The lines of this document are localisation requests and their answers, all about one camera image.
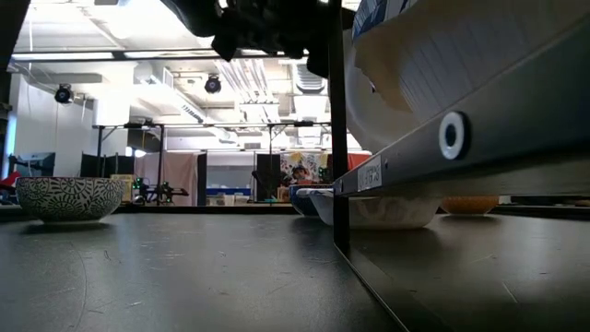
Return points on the black aluminium table frame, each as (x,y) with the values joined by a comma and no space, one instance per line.
(207,209)

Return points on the black background rig frame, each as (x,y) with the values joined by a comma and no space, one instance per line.
(160,157)

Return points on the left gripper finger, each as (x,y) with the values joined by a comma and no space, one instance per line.
(319,60)

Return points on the yellow box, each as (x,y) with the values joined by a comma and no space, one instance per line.
(126,184)

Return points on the dark background monitor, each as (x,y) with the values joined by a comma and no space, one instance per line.
(37,163)

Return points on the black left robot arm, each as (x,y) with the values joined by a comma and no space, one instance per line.
(193,16)

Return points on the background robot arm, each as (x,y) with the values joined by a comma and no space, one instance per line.
(166,190)

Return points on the wood-topped metal shelf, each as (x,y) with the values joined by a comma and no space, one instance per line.
(507,138)

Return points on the black hanging camera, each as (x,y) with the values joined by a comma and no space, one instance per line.
(63,94)
(212,85)

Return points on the orange-red panel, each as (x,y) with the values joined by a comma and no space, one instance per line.
(359,160)

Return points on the dark patterned ceramic bowl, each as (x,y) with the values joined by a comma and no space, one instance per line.
(69,198)

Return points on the black partition panel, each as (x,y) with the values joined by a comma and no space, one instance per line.
(267,170)
(106,166)

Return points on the blue zigzag ceramic bowl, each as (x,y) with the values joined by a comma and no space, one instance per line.
(302,203)

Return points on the person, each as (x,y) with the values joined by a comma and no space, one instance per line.
(302,174)

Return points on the red background object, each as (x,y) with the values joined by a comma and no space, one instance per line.
(8,181)

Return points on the beige curtain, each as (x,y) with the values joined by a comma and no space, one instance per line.
(180,170)

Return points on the colourful wall poster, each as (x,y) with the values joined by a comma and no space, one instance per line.
(313,161)

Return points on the black table mat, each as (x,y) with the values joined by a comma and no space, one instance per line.
(184,276)

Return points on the orange textured bowl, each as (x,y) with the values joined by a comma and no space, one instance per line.
(470,206)

